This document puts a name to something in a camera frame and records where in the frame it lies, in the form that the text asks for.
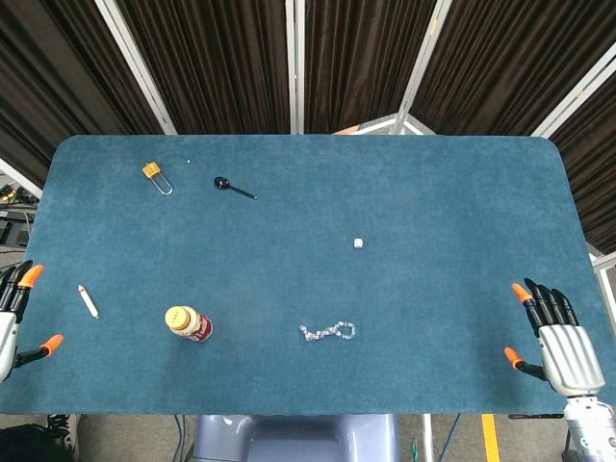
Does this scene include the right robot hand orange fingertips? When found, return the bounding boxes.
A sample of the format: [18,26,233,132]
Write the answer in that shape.
[503,277,606,398]

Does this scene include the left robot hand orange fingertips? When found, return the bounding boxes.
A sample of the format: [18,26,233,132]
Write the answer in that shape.
[0,259,64,384]

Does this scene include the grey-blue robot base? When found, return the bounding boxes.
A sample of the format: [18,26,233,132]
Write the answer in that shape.
[192,413,401,462]

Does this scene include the white pen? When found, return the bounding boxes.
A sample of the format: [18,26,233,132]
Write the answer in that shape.
[77,284,100,320]

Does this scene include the Costa coffee bottle yellow cap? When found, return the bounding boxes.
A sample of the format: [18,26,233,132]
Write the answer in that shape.
[164,304,214,344]

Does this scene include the dark pleated screen panel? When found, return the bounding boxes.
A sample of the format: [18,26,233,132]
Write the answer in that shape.
[398,0,616,139]
[0,0,167,192]
[531,52,616,256]
[94,0,296,136]
[294,0,453,136]

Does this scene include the brass padlock long shackle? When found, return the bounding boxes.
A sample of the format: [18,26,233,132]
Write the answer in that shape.
[141,162,174,195]

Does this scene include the black plastic spoon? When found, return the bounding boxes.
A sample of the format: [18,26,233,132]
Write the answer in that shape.
[213,176,259,201]

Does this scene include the blue table mat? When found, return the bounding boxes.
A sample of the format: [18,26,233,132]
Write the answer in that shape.
[0,133,596,417]

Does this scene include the black coiled cable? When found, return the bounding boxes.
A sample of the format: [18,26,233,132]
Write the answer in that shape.
[46,413,82,456]

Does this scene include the black cable bundle yellow plugs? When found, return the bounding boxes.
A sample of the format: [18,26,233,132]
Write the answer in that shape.
[0,180,43,247]

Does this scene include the blue cable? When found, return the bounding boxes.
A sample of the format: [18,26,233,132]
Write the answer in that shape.
[442,413,462,462]

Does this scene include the grey cable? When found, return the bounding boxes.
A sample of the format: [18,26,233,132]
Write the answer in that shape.
[172,414,190,462]

